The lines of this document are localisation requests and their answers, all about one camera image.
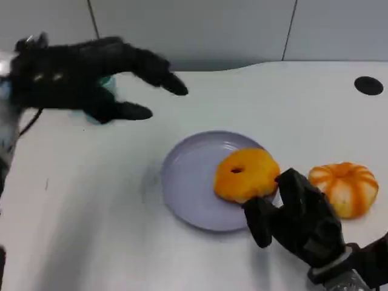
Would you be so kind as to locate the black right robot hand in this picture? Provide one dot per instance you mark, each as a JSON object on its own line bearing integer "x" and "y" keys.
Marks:
{"x": 303, "y": 221}

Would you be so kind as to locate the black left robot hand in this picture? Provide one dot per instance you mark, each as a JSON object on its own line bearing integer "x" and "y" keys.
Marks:
{"x": 78, "y": 78}

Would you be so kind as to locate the orange white toy bread roll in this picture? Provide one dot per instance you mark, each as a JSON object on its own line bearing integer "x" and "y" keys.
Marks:
{"x": 245, "y": 175}
{"x": 348, "y": 188}

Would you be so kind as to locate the pale green mug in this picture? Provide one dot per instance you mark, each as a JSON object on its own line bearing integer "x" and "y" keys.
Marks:
{"x": 108, "y": 83}

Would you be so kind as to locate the lilac plate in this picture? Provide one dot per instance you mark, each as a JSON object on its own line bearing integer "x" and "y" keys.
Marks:
{"x": 191, "y": 188}

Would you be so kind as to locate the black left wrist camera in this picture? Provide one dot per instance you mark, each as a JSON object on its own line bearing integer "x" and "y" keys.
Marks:
{"x": 31, "y": 42}

